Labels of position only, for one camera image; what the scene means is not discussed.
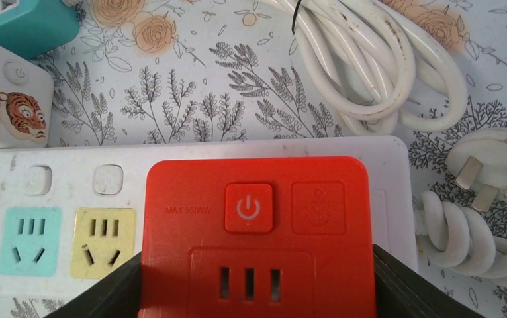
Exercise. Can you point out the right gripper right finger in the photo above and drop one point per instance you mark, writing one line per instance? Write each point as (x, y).
(402, 292)

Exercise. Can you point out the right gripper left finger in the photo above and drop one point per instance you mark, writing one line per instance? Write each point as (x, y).
(116, 295)

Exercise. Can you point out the white multicolour power strip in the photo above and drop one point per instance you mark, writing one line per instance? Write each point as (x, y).
(41, 190)

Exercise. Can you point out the red cube socket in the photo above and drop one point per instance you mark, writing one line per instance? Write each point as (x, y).
(266, 237)

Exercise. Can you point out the white three-pin plug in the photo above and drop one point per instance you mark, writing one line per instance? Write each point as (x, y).
(479, 163)

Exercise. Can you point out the white tiger cube socket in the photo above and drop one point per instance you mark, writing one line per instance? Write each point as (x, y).
(26, 93)

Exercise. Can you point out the floral table mat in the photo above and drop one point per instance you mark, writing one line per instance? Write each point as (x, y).
(153, 73)

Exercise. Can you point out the teal power strip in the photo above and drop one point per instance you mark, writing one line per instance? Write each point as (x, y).
(31, 28)

